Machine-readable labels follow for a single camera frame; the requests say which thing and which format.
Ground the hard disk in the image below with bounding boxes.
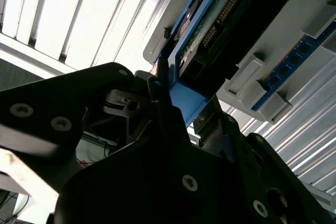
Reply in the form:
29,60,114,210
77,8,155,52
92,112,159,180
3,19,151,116
154,0,305,128

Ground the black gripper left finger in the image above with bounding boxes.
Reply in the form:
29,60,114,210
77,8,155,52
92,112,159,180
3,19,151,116
0,58,190,157

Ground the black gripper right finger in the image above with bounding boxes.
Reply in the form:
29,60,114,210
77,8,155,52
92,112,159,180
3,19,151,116
195,94,329,224

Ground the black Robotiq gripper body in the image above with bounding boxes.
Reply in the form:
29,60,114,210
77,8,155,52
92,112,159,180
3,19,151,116
48,139,264,224

